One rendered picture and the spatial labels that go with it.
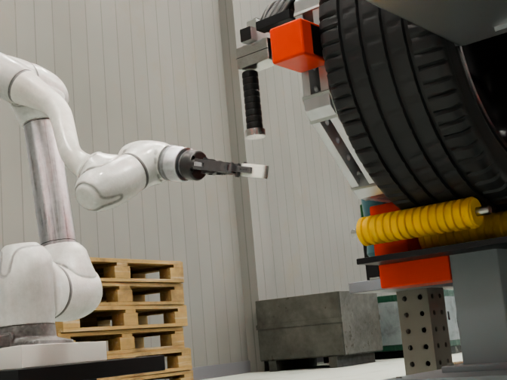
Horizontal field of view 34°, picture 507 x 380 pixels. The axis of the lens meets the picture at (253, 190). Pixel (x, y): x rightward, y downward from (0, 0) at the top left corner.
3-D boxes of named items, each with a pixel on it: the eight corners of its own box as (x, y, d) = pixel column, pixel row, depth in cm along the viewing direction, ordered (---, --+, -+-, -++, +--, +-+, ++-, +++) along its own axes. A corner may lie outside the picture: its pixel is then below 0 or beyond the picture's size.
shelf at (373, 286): (403, 286, 219) (401, 275, 219) (349, 293, 229) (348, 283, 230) (474, 286, 252) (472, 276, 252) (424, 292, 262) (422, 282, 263)
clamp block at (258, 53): (268, 58, 176) (266, 35, 177) (237, 69, 181) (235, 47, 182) (283, 62, 180) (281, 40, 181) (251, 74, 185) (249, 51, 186)
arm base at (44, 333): (-39, 353, 203) (-39, 331, 204) (18, 352, 224) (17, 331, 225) (23, 345, 197) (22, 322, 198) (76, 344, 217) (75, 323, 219)
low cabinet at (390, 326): (382, 353, 1068) (376, 301, 1080) (501, 345, 988) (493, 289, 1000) (318, 363, 922) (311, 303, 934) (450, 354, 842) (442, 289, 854)
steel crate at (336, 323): (299, 366, 887) (293, 300, 900) (387, 360, 834) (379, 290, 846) (256, 372, 817) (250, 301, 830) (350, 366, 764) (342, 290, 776)
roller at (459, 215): (485, 224, 147) (480, 192, 148) (346, 247, 165) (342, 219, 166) (499, 225, 151) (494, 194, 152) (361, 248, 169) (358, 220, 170)
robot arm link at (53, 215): (25, 327, 225) (69, 327, 246) (75, 314, 220) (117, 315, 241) (-10, 68, 244) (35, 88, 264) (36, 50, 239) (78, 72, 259)
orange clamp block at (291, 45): (333, 62, 156) (304, 53, 149) (299, 74, 161) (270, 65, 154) (329, 28, 157) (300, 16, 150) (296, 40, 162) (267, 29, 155)
